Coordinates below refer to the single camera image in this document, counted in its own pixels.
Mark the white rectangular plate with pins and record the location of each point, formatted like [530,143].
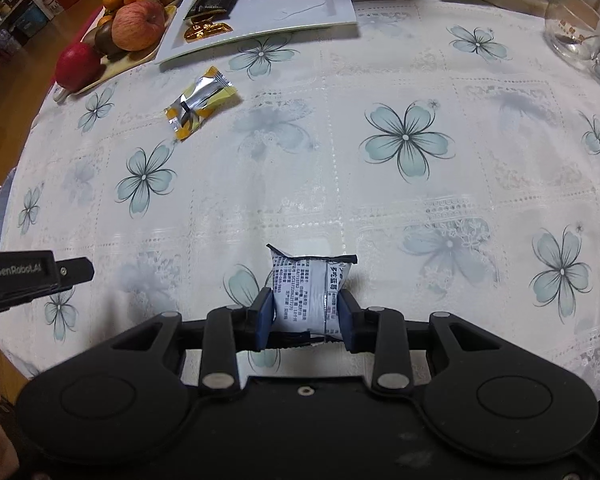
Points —
[290,15]

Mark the metal spoon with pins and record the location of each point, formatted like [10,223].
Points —
[587,37]

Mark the white black-print snack packet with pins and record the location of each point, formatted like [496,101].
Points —
[307,295]

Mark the blue storage bin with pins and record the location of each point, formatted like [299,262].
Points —
[27,20]

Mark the red pomegranate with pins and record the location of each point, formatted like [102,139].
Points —
[77,65]

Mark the yellow silver snack packet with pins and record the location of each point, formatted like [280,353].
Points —
[200,105]

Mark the gold foil chocolate ingot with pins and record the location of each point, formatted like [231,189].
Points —
[210,32]

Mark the glass bowl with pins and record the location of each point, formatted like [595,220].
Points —
[577,20]

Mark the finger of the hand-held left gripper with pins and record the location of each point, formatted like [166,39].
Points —
[75,271]

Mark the red apple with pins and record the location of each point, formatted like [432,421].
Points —
[137,25]

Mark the floral tablecloth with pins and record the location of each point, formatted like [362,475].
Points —
[330,170]

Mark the dark brown fruit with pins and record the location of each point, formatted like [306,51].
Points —
[105,35]

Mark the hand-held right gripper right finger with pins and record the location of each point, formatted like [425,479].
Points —
[347,320]

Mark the beige fruit tray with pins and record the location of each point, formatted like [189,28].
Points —
[125,65]

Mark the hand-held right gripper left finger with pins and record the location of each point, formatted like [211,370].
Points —
[265,317]

